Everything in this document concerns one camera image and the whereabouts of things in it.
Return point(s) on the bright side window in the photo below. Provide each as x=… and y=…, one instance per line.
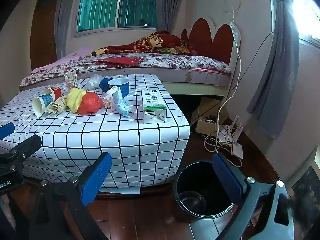
x=307, y=17

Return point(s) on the dark blue ball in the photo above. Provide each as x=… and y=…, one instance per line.
x=103, y=83

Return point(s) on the floral bedsheet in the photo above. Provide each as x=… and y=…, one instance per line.
x=150, y=61

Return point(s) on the white router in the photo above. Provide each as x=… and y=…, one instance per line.
x=237, y=151

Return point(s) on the blue paper cup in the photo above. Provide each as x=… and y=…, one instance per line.
x=46, y=100

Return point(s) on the red paper cup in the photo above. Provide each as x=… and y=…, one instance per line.
x=56, y=92

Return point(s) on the small cardboard box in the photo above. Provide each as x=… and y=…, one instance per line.
x=203, y=127

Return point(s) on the red scalloped headboard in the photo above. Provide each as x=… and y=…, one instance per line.
x=220, y=45

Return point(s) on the blue face mask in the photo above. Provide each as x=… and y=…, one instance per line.
x=120, y=105

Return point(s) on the black plastic bin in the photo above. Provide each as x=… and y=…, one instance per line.
x=190, y=177

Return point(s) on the white checkered tablecloth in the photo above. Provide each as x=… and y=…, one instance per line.
x=125, y=142

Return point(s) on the orange plastic bag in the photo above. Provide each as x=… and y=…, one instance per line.
x=90, y=102

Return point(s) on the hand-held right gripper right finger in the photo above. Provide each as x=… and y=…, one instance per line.
x=226, y=177

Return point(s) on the small cream red carton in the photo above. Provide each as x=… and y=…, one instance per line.
x=71, y=80

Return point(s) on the brown wooden door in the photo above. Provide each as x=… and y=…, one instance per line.
x=42, y=35

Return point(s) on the dark fuzzy cloth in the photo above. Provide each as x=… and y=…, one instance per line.
x=305, y=212

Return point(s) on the clear plastic bag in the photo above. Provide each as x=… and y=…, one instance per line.
x=93, y=82

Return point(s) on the white tissue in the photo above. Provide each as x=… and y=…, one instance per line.
x=108, y=97

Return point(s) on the blue paper bowl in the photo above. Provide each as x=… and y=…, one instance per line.
x=123, y=87

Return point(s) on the white bed base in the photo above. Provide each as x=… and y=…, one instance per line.
x=200, y=80

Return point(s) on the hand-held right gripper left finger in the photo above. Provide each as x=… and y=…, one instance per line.
x=96, y=177

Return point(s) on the red printed blanket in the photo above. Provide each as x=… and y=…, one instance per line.
x=150, y=41

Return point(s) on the long grey curtain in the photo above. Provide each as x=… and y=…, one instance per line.
x=275, y=80

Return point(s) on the window with green curtain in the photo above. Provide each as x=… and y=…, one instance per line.
x=100, y=10

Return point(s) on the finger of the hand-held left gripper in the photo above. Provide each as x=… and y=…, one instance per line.
x=27, y=145
x=6, y=129

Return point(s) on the green white milk carton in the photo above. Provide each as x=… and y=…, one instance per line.
x=150, y=102

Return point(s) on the pink sheet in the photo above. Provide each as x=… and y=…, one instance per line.
x=62, y=60

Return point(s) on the yellow cloth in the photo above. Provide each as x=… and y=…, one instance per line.
x=75, y=98

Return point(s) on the white side cabinet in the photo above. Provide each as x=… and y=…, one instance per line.
x=303, y=180

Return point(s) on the grey window curtain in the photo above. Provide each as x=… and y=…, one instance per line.
x=62, y=17
x=170, y=5

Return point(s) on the flattened cardboard box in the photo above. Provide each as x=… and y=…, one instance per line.
x=210, y=105

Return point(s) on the beige paper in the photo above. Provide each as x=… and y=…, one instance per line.
x=57, y=106

